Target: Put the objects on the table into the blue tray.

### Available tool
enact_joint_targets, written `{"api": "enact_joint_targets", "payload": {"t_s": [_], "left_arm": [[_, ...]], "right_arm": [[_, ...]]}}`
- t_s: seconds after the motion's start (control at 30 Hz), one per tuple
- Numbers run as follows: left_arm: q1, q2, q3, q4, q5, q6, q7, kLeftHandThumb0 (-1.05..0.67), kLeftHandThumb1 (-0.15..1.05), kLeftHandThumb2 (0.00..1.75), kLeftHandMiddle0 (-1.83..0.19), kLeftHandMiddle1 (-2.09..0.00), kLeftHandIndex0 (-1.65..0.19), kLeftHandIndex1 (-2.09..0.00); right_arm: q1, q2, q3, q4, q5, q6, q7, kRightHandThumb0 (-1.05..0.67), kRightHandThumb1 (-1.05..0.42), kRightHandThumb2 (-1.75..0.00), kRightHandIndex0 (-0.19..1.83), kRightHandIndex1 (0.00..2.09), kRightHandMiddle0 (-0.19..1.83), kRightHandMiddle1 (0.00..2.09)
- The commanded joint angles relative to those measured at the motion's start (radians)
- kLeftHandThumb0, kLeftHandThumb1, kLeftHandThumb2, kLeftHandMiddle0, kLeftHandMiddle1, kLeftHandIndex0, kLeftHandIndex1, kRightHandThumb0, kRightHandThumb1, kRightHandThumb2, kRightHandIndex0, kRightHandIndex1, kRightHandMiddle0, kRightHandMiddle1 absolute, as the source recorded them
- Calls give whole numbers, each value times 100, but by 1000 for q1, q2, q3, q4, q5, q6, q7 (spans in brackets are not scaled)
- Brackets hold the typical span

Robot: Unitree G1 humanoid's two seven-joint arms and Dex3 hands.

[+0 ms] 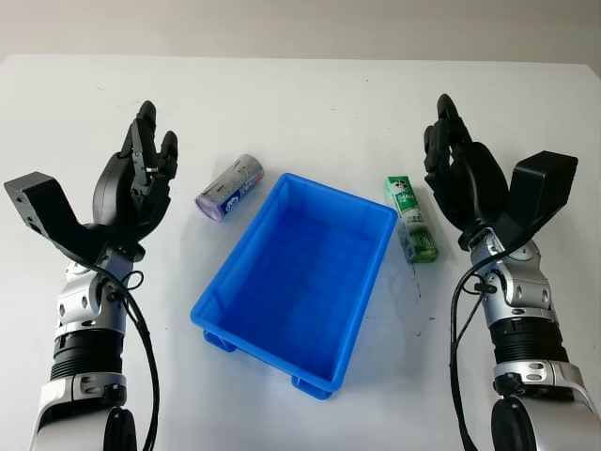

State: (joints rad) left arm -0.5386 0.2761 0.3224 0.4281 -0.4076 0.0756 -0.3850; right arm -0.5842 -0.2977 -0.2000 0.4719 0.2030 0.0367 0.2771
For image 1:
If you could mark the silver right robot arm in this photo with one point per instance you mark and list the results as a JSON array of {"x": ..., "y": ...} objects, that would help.
[{"x": 526, "y": 300}]

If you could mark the silver cylindrical can purple lid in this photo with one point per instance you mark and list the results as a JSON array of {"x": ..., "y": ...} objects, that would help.
[{"x": 232, "y": 185}]

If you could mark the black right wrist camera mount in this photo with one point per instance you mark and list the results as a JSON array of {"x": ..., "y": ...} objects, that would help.
[{"x": 540, "y": 188}]

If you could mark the green toothpaste box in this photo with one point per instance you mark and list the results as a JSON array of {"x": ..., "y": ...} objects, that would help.
[{"x": 411, "y": 216}]

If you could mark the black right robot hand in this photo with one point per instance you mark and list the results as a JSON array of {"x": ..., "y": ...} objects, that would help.
[{"x": 474, "y": 188}]

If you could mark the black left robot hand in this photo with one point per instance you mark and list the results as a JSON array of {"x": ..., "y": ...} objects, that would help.
[{"x": 117, "y": 188}]

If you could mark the blue plastic tray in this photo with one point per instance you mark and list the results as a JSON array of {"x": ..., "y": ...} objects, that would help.
[{"x": 291, "y": 272}]

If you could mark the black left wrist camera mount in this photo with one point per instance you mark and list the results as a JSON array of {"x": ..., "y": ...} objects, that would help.
[{"x": 42, "y": 202}]

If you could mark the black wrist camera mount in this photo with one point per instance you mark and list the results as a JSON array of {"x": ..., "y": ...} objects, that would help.
[
  {"x": 540, "y": 188},
  {"x": 42, "y": 202}
]

